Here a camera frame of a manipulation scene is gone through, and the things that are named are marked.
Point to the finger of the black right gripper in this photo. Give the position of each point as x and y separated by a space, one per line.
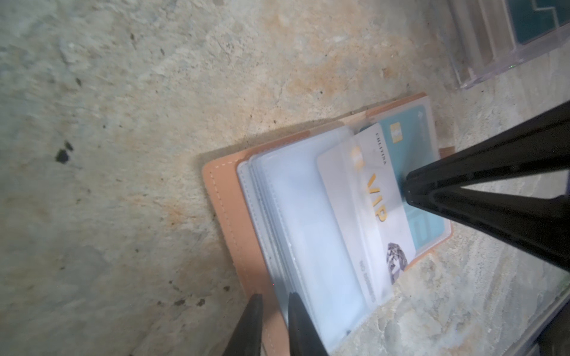
539 145
537 226

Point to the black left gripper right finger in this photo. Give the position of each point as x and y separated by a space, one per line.
303 337

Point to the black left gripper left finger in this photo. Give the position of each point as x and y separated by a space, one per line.
246 339

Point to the tan leather card holder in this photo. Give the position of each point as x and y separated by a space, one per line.
282 234

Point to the teal VIP card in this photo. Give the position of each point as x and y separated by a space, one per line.
410 145

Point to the white VIP card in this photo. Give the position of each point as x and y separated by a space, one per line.
362 189

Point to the clear acrylic card box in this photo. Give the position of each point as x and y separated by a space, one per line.
487 38

